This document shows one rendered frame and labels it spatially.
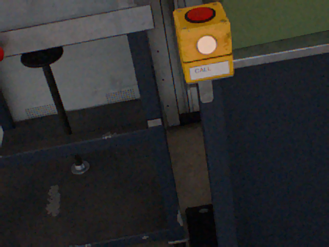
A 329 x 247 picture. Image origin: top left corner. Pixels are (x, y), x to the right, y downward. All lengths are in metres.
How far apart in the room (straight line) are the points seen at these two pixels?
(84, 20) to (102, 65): 0.85
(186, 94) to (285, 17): 1.00
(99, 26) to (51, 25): 0.09
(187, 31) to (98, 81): 1.14
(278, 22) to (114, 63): 0.95
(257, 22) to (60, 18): 0.38
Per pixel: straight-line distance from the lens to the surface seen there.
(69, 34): 1.08
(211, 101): 0.93
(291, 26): 1.07
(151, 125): 1.24
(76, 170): 1.72
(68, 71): 1.92
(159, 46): 1.88
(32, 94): 1.98
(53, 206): 1.64
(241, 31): 1.04
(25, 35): 1.09
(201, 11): 0.86
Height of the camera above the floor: 1.30
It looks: 38 degrees down
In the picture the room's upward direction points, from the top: 11 degrees counter-clockwise
